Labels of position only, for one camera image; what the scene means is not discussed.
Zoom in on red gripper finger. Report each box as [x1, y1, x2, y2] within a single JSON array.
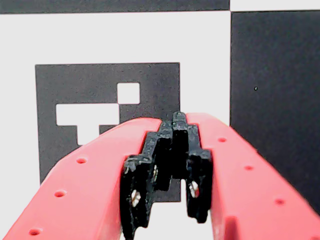
[[0, 117, 176, 240], [172, 111, 320, 240]]

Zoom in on black white marker checkerboard mat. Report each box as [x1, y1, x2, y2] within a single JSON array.
[[0, 0, 320, 240]]

